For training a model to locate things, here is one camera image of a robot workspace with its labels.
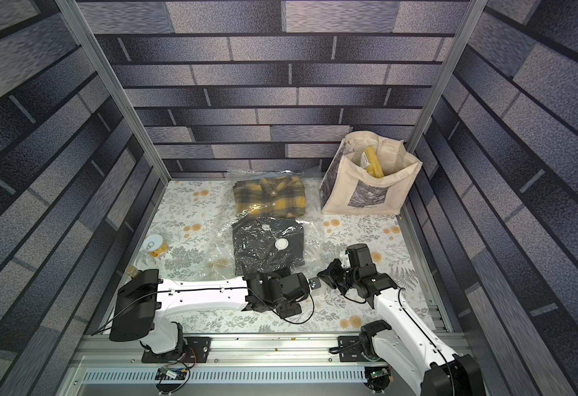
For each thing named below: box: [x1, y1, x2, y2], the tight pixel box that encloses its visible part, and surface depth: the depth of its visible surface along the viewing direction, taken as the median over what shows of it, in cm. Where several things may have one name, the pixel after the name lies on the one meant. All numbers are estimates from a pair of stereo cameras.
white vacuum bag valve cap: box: [274, 237, 289, 250], surface depth 97 cm
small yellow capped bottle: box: [125, 265, 139, 278], surface depth 77 cm
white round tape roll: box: [142, 234, 169, 258], surface depth 94 cm
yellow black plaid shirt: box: [232, 175, 307, 219], surface depth 109 cm
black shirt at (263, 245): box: [232, 216, 305, 276], surface depth 97 cm
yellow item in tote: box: [364, 145, 384, 179], surface depth 97 cm
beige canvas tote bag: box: [319, 130, 423, 216], surface depth 99 cm
